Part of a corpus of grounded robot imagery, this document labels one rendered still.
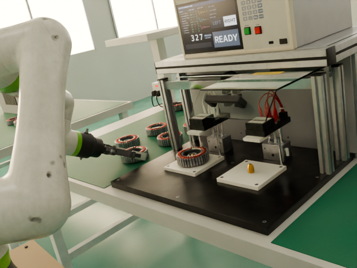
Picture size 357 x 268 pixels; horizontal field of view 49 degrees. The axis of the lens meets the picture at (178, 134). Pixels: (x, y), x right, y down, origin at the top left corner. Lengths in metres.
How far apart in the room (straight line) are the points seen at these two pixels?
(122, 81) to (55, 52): 5.71
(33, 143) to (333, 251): 0.64
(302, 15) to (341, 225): 0.58
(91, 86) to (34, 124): 5.48
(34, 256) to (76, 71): 5.27
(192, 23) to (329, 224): 0.77
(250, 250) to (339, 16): 0.82
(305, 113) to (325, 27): 0.27
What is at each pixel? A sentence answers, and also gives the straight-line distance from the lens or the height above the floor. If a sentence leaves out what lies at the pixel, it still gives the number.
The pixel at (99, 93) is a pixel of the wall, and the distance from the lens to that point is 6.39.
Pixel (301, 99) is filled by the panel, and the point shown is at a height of 0.94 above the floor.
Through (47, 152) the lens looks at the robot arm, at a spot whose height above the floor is 1.07.
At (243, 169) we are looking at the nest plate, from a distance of 1.24.
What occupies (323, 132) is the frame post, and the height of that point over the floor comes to 0.89.
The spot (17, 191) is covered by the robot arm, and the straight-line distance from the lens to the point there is 0.78.
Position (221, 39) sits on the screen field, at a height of 1.17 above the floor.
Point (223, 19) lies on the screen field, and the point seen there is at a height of 1.23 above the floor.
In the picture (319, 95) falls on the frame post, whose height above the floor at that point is 1.00.
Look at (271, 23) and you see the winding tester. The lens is 1.19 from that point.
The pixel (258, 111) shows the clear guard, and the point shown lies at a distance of 0.93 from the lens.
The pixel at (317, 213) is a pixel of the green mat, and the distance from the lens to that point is 1.04.
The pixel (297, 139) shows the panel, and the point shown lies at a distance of 1.39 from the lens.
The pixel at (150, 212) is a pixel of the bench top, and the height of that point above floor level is 0.73.
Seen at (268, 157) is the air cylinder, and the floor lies 0.78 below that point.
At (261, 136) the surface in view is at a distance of 1.19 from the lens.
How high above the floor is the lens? 1.27
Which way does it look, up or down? 17 degrees down
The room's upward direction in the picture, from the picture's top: 12 degrees counter-clockwise
